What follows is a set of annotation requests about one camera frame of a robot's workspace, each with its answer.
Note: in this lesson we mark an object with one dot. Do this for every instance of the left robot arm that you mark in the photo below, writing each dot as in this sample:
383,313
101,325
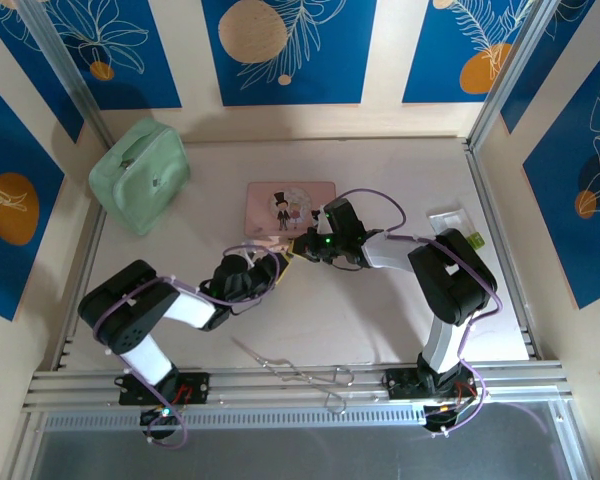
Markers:
130,310

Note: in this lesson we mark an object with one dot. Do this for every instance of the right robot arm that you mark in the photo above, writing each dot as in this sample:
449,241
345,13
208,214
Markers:
450,285

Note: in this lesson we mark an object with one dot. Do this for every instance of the pink wedding couple tin box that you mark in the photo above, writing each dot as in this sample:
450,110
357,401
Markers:
265,205

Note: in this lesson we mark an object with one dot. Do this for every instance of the small green object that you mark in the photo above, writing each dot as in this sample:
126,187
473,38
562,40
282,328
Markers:
475,241

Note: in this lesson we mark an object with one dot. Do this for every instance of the mint green medicine bag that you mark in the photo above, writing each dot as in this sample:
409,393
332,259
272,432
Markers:
140,185

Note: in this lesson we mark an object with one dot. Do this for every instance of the grey metal sheet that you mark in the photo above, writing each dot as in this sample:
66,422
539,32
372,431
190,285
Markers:
305,455

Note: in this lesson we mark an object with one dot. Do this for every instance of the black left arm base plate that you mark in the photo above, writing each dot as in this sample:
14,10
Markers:
195,387

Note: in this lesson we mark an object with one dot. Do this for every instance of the aluminium side rail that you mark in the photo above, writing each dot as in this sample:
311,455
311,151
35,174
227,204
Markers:
485,200
87,260

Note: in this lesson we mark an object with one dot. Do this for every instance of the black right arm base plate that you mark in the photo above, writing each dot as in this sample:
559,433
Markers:
402,382

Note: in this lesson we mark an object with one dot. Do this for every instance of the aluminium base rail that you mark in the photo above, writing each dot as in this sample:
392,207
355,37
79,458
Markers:
80,387

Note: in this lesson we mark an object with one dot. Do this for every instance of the aluminium frame post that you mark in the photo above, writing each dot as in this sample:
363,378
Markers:
510,70
65,70

